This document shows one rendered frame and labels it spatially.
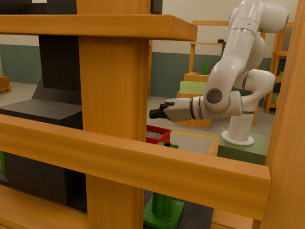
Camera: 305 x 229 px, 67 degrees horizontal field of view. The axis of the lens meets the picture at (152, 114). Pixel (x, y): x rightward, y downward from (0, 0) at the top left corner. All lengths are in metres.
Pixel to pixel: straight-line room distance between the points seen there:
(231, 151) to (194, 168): 0.93
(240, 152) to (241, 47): 0.70
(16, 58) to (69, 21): 8.69
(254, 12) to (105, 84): 0.59
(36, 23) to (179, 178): 0.45
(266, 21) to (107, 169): 0.79
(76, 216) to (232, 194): 0.63
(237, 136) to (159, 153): 1.00
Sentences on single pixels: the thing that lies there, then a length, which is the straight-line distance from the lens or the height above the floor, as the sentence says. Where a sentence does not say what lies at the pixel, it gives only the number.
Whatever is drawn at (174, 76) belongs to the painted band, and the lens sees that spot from 6.55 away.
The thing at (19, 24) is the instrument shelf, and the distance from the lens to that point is 0.63.
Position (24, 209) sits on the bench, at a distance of 1.05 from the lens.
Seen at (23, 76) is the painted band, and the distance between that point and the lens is 9.11.
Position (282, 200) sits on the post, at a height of 1.21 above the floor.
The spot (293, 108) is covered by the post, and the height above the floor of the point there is 1.39.
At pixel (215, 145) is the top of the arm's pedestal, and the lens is 1.63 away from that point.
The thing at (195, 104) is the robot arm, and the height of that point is 1.30.
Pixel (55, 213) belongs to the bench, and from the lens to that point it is 0.99.
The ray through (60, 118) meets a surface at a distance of 0.83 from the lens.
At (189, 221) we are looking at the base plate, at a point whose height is 0.90.
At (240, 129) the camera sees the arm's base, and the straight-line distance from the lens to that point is 1.42.
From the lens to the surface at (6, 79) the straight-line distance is 7.61.
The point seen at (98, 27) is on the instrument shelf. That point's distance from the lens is 0.49.
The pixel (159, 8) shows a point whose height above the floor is 1.57.
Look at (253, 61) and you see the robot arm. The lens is 1.22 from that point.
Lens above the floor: 1.49
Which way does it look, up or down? 17 degrees down
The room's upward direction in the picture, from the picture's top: 2 degrees clockwise
